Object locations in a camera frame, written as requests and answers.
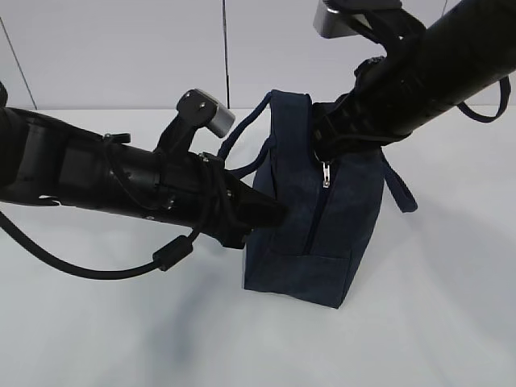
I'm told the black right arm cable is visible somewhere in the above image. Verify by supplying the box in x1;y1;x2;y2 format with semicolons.
457;76;511;123

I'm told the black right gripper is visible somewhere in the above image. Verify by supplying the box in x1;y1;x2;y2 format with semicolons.
311;92;409;160

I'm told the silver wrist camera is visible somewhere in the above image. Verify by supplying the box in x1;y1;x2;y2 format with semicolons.
313;0;427;46
155;89;235;157

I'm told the navy blue lunch bag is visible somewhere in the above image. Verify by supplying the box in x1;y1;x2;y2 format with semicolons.
218;89;418;309

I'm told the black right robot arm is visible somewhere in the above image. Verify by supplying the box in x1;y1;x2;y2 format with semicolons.
312;1;515;160

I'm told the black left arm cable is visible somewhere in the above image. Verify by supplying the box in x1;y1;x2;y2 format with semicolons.
0;209;198;281

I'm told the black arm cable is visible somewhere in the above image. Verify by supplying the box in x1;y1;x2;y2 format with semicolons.
0;209;198;281
457;76;511;123

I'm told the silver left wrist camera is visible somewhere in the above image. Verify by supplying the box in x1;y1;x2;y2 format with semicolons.
155;89;235;157

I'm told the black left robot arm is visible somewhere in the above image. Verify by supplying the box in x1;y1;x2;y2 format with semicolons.
1;89;287;248

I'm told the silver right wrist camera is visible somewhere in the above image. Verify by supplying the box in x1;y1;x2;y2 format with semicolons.
313;0;427;46

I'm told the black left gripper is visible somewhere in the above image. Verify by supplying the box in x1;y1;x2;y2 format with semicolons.
198;152;287;248

